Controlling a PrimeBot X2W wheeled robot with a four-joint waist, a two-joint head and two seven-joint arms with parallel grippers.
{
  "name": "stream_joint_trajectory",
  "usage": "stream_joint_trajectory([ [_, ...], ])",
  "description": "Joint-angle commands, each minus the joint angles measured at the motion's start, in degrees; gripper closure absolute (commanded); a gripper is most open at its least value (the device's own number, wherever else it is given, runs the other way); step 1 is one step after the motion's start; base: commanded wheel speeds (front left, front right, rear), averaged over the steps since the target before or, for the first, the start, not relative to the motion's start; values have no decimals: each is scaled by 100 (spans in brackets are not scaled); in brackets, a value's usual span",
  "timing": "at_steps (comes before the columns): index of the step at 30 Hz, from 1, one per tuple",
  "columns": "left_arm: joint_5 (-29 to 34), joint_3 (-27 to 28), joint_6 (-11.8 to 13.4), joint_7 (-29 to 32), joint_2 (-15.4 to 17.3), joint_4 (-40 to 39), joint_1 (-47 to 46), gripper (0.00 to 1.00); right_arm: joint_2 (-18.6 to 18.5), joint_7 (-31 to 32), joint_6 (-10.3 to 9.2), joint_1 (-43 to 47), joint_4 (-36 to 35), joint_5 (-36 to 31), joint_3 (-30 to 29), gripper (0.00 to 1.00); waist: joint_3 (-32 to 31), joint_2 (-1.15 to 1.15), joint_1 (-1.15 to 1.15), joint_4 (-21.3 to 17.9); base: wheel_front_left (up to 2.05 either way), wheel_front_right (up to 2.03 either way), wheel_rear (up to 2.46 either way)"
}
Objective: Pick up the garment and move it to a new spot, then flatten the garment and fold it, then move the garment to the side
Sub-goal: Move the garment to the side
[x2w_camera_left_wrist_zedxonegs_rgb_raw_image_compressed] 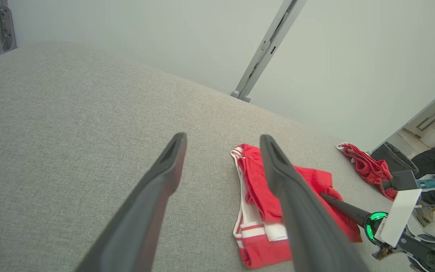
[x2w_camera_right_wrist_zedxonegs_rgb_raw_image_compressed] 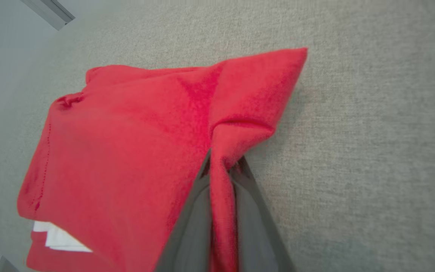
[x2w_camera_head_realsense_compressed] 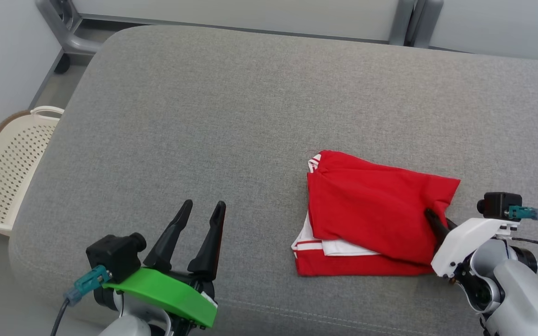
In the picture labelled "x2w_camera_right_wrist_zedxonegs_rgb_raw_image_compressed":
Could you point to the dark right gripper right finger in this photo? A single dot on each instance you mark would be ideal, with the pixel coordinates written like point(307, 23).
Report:
point(255, 226)

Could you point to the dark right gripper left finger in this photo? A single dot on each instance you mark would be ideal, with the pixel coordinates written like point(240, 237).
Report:
point(195, 226)

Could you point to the red Bulls 23 jersey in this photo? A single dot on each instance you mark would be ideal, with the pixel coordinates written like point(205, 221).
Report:
point(127, 151)

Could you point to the grey fabric sofa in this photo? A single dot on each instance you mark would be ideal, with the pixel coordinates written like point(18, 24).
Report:
point(353, 151)

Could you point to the grey aluminium rail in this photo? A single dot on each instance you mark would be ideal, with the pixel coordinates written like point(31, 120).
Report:
point(51, 13)

